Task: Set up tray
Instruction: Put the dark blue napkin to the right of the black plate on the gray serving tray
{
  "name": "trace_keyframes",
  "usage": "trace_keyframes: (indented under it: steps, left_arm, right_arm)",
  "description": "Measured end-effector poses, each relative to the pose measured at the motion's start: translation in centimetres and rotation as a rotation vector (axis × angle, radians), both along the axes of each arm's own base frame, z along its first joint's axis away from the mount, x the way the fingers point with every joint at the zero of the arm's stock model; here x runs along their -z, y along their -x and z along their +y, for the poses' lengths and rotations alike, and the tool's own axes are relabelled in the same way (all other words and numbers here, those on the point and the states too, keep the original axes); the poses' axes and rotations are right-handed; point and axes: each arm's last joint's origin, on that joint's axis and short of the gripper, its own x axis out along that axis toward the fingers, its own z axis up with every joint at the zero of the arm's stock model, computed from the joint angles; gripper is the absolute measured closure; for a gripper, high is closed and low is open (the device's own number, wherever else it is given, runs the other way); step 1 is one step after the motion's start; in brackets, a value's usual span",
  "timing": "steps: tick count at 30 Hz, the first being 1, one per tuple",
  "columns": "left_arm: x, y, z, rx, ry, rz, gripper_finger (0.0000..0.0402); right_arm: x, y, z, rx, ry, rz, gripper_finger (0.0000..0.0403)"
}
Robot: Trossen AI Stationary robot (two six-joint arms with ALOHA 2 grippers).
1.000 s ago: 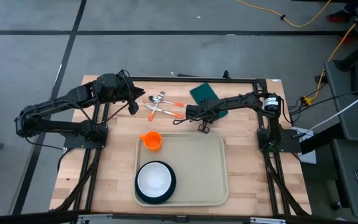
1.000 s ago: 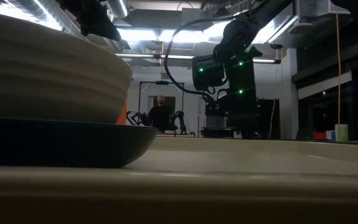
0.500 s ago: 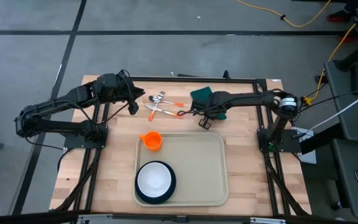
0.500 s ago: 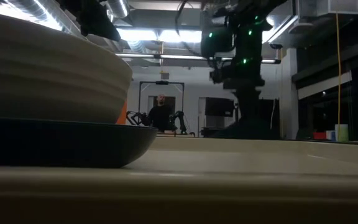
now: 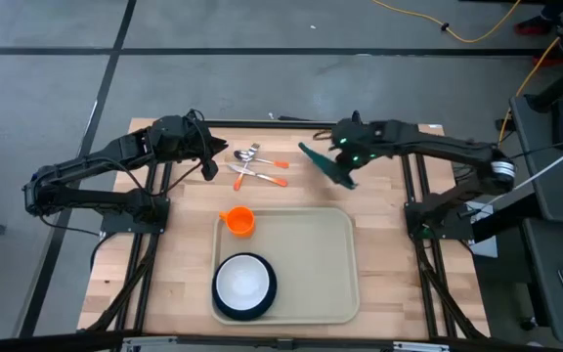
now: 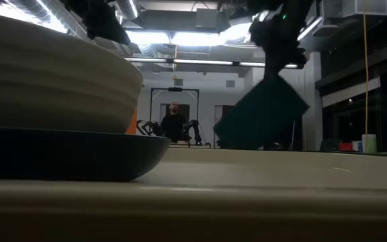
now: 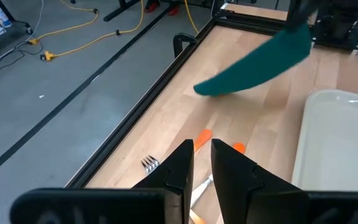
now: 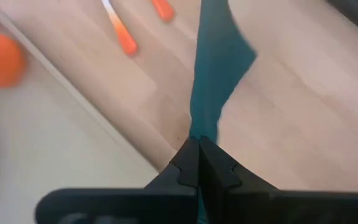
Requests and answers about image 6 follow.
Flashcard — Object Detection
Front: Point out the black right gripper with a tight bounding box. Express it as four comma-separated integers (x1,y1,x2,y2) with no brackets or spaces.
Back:
249,9,307,81

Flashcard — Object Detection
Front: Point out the teal cloth napkin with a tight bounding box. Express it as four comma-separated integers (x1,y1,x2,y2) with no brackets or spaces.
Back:
212,74,310,151

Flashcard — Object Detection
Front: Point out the beige ribbed bowl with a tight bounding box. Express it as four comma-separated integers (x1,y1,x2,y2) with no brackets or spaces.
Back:
0,11,144,134

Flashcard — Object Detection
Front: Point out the orange plastic mug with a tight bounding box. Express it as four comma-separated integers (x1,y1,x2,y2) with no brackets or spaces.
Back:
125,107,138,135

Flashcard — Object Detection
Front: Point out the black round plate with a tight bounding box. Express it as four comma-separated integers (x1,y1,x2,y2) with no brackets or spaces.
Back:
0,126,172,182

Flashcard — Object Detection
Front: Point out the beige plastic tray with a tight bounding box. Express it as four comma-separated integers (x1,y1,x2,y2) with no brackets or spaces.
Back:
0,147,387,242

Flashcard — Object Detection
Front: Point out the black curtain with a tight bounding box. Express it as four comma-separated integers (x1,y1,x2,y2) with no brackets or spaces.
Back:
279,116,304,151

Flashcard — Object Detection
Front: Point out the long ceiling light bar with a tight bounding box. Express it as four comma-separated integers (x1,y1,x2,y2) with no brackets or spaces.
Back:
124,56,304,70

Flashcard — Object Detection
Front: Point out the person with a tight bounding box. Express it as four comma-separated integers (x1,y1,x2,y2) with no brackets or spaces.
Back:
161,102,188,143

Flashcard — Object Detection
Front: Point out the pale green cup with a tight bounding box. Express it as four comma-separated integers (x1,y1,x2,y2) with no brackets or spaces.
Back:
361,134,378,154

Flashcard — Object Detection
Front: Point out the round silver air duct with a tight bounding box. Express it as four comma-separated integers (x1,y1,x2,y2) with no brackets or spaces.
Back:
114,0,140,20

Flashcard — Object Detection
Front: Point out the black gantry frame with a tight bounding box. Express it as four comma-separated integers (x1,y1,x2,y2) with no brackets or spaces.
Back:
149,87,200,148

